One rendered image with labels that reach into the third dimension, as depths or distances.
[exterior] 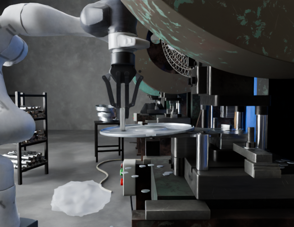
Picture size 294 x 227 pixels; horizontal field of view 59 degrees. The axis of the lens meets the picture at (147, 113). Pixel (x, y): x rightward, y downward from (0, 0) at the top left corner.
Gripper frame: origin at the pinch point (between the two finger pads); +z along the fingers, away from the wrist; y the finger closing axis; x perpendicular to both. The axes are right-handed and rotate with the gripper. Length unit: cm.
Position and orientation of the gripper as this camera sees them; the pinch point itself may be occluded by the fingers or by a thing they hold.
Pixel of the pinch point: (122, 119)
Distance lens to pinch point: 82.4
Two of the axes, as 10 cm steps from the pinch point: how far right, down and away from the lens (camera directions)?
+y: -10.0, 0.0, -0.4
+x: 0.4, 0.6, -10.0
